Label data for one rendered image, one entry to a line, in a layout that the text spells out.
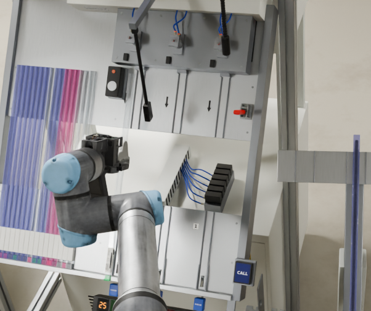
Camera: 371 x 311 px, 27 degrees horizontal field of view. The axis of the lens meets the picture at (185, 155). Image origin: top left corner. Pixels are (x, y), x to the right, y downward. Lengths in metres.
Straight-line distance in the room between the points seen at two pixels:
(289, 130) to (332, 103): 1.55
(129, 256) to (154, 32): 0.67
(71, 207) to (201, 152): 0.93
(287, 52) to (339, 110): 1.65
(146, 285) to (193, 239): 0.55
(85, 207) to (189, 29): 0.54
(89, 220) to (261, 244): 0.72
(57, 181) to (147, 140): 0.99
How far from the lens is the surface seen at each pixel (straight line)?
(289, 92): 2.07
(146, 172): 2.39
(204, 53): 1.85
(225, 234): 1.87
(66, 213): 1.59
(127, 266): 1.41
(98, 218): 1.58
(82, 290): 2.59
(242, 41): 1.84
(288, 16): 1.94
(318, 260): 2.93
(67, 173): 1.55
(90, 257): 1.98
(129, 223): 1.51
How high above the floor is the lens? 2.15
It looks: 39 degrees down
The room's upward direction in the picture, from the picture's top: 7 degrees counter-clockwise
